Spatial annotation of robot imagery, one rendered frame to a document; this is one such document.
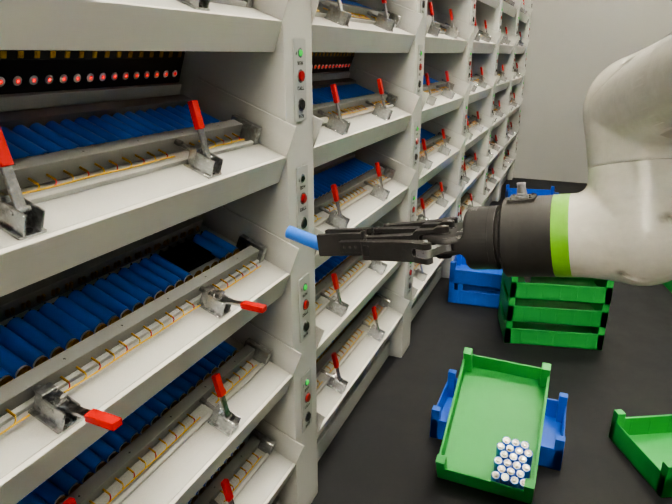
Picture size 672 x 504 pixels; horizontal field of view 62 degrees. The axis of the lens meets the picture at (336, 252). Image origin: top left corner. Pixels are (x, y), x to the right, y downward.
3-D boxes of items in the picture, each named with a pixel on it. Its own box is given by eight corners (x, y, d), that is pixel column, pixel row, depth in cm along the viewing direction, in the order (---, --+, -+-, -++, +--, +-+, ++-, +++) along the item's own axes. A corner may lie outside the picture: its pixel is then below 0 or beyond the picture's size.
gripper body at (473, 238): (506, 198, 67) (432, 202, 72) (492, 214, 60) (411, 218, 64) (510, 257, 69) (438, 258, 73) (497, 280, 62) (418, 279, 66)
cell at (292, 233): (290, 222, 77) (332, 239, 75) (291, 231, 79) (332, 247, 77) (284, 231, 76) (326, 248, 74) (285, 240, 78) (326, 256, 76)
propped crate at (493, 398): (532, 504, 115) (534, 489, 110) (436, 477, 123) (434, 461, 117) (549, 381, 134) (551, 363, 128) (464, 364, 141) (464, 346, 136)
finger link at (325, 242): (369, 253, 72) (367, 255, 71) (321, 254, 75) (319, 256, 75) (366, 231, 71) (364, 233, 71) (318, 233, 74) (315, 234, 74)
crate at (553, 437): (563, 420, 142) (568, 393, 139) (560, 471, 125) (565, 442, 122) (447, 393, 153) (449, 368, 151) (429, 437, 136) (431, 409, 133)
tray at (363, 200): (402, 200, 155) (422, 156, 149) (307, 275, 103) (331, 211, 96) (340, 169, 160) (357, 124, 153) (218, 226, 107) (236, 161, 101)
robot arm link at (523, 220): (553, 296, 59) (561, 268, 67) (547, 188, 56) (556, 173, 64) (495, 295, 62) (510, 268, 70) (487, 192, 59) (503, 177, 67)
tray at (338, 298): (400, 265, 162) (418, 225, 155) (308, 367, 109) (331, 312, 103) (340, 234, 166) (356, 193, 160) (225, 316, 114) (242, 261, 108)
